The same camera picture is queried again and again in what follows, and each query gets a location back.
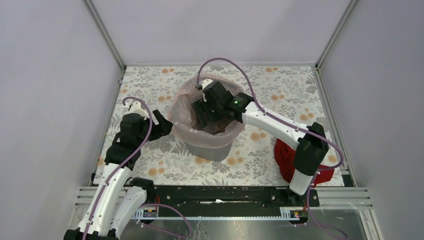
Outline pink plastic trash bag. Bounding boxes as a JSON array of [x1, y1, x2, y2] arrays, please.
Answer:
[[167, 76, 246, 149]]

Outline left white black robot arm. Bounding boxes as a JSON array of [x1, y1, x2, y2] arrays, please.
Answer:
[[63, 106, 173, 240]]

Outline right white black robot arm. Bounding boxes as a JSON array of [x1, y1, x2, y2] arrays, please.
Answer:
[[192, 78, 329, 206]]

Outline grey plastic trash bin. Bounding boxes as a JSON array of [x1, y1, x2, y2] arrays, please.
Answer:
[[185, 142, 232, 162]]

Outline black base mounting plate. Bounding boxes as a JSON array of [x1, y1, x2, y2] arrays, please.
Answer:
[[146, 185, 320, 213]]

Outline red cloth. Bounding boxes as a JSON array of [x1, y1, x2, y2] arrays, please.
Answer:
[[273, 139, 335, 185]]

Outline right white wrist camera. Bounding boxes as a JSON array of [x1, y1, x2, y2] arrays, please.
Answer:
[[195, 78, 215, 103]]

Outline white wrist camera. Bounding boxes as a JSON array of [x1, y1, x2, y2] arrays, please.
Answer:
[[195, 78, 215, 103], [123, 101, 149, 119]]

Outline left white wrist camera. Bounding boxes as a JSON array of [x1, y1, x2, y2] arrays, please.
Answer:
[[123, 101, 149, 119]]

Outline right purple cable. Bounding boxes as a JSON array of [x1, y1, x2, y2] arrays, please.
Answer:
[[195, 57, 349, 240]]

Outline grey slotted cable duct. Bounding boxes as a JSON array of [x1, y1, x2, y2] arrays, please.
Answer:
[[131, 207, 303, 221]]

